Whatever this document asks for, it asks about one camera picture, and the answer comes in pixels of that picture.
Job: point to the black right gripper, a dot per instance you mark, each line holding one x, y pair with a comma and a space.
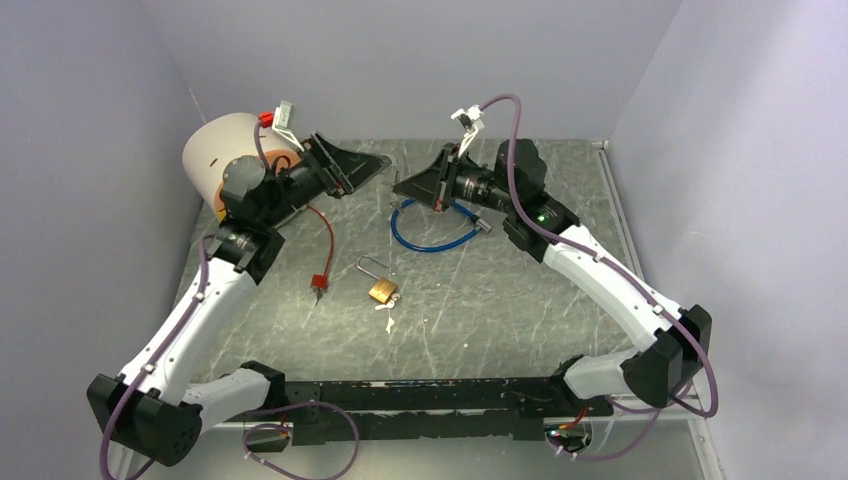
434, 185

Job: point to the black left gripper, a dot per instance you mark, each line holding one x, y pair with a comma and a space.
348, 170

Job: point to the brass padlock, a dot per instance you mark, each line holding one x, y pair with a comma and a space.
383, 287

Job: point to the silver keys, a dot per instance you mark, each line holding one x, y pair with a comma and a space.
390, 303

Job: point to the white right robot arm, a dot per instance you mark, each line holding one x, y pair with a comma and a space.
667, 340

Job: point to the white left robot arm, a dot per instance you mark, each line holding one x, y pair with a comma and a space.
152, 407

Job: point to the white cylinder with coloured lid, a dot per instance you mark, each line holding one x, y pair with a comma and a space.
212, 152

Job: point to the blue cable lock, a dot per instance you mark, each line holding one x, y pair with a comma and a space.
479, 225

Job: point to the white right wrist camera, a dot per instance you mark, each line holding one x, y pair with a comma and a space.
470, 119

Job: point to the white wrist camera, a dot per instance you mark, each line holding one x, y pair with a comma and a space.
470, 119
278, 122

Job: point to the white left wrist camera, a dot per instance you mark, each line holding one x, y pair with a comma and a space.
278, 122

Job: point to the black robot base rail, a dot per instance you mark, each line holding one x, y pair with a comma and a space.
521, 408

